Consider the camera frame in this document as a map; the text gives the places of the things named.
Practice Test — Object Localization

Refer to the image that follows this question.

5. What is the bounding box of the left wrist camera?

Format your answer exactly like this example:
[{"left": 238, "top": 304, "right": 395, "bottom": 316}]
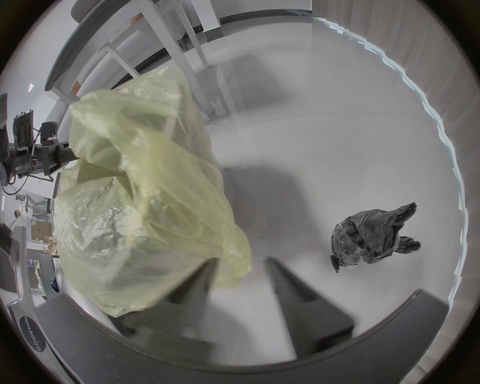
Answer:
[{"left": 39, "top": 121, "right": 59, "bottom": 142}]

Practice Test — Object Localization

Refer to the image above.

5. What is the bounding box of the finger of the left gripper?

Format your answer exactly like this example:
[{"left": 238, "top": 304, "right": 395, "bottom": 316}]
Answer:
[{"left": 60, "top": 145, "right": 82, "bottom": 163}]

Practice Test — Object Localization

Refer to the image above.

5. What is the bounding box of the grey cushioned white chair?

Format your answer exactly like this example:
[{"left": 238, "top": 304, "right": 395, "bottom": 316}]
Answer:
[{"left": 44, "top": 0, "right": 235, "bottom": 118}]

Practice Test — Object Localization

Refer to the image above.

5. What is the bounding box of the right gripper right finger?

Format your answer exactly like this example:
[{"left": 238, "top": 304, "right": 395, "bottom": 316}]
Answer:
[{"left": 264, "top": 256, "right": 356, "bottom": 360}]

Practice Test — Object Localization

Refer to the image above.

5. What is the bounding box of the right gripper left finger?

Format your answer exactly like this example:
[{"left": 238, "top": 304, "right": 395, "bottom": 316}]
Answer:
[{"left": 114, "top": 258, "right": 224, "bottom": 342}]

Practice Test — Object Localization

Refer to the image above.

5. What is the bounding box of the yellow plastic bag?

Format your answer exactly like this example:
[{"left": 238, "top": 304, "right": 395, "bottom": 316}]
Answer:
[{"left": 53, "top": 67, "right": 253, "bottom": 317}]

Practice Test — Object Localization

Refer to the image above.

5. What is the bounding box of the black plastic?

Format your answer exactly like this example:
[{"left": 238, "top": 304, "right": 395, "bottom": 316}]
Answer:
[{"left": 330, "top": 202, "right": 422, "bottom": 274}]

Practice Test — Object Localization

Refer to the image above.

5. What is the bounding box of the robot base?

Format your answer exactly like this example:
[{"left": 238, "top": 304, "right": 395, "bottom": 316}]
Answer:
[{"left": 7, "top": 225, "right": 66, "bottom": 376}]

